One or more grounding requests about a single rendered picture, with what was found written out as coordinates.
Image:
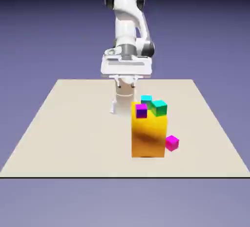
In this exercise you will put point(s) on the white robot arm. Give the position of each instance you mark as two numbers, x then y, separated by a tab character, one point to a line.
125	15

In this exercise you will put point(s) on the small teal cube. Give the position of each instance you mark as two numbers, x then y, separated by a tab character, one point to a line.
160	108
146	98

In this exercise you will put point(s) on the small purple cube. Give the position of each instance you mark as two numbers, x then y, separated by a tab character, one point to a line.
141	111

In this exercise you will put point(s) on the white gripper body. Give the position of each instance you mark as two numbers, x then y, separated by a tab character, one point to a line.
126	68

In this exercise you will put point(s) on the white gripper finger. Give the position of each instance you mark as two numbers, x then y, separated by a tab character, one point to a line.
133	83
118	83

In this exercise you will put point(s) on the large orange box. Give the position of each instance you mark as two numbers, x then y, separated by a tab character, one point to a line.
148	133

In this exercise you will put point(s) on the small magenta cube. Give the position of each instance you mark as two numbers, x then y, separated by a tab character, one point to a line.
171	143

